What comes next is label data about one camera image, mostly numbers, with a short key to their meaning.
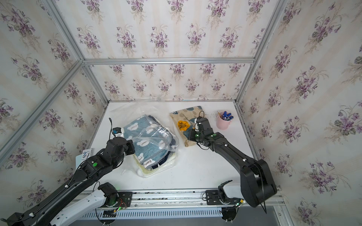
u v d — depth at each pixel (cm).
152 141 78
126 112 109
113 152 54
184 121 103
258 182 41
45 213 40
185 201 73
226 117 98
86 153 86
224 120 93
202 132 66
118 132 64
